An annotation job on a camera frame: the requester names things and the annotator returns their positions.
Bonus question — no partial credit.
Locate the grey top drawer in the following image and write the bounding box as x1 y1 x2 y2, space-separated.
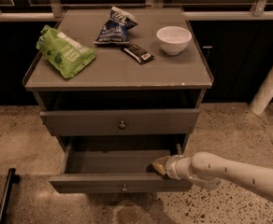
40 109 199 136

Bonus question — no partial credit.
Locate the blue chip bag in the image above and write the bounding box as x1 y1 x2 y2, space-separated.
94 7 137 45

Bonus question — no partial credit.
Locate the white bowl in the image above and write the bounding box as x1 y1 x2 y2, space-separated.
156 26 193 55

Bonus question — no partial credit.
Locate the metal window railing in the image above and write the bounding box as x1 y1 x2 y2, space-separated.
0 0 273 22

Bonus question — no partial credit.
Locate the green chip bag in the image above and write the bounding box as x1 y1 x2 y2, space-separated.
36 25 95 79

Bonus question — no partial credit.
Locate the black object on floor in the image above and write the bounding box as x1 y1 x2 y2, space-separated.
0 168 21 224

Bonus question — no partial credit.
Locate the grey drawer cabinet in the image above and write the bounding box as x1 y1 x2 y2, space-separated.
22 7 214 183

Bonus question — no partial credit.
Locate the black snack bar wrapper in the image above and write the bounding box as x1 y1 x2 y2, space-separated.
122 44 153 64

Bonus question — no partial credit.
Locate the round floor drain cover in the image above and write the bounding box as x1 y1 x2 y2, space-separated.
117 205 140 224

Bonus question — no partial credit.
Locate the grey drawer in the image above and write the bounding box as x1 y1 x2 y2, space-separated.
50 143 192 193
40 109 199 136

